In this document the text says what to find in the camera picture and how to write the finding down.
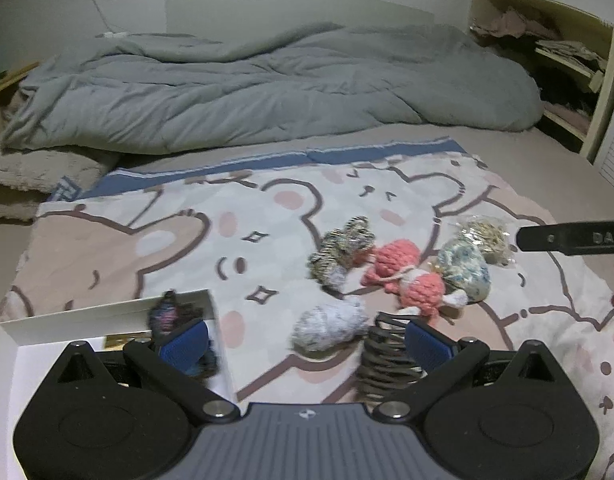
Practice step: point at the white headboard panel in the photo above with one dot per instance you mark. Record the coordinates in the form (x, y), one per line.
(287, 12)

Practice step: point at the cream shelf cabinet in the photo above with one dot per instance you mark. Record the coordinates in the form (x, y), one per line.
(604, 85)

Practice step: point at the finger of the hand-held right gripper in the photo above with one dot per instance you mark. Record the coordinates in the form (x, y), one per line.
(547, 238)

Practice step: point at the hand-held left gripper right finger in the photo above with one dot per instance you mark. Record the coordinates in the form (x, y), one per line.
(427, 347)

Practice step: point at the white power strip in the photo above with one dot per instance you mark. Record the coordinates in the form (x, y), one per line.
(112, 35)

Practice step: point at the beige bed sheet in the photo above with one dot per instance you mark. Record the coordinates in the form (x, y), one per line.
(537, 170)

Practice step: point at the bear printed blanket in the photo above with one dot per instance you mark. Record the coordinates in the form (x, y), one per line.
(187, 240)

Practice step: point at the dark patterned scrunchie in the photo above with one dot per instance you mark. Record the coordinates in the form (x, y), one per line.
(167, 312)

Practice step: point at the yellow flat packet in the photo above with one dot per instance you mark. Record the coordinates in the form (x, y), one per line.
(119, 341)

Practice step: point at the white grey speckled scrunchie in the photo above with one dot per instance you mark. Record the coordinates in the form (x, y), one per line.
(327, 325)

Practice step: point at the pink white knitted scrunchie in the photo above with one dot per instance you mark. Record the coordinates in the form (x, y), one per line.
(422, 292)

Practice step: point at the dark clothes pile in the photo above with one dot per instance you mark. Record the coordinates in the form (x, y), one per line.
(567, 92)

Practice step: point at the pink crumpled cloth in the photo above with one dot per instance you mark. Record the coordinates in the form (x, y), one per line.
(507, 22)

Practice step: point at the blue floral scrunchie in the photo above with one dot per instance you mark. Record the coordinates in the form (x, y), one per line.
(464, 267)

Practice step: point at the clear bag of rubber bands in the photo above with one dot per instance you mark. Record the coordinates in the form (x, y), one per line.
(487, 237)

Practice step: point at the grey duvet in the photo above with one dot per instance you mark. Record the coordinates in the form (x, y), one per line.
(287, 85)

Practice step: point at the beige folded cloth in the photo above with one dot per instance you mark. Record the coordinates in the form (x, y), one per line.
(567, 50)

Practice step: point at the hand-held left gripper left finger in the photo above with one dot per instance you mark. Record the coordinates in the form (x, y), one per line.
(184, 347)

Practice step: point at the beige fluffy blanket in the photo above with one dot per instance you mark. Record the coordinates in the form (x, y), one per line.
(37, 170)

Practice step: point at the white cardboard box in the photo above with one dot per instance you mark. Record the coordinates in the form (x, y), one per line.
(62, 327)

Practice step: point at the wooden bedside shelf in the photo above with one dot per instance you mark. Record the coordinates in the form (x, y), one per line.
(7, 85)

